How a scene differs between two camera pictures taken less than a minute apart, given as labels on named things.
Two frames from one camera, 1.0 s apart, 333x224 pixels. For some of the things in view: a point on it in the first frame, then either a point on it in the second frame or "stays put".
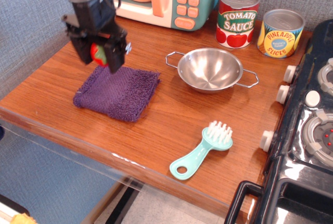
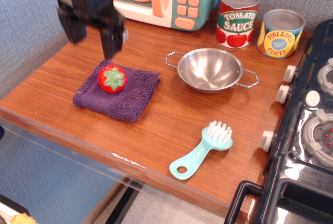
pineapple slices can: (280, 33) stays put
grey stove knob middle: (282, 93) stays put
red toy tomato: (99, 54) to (112, 78)
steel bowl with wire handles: (209, 70) stays put
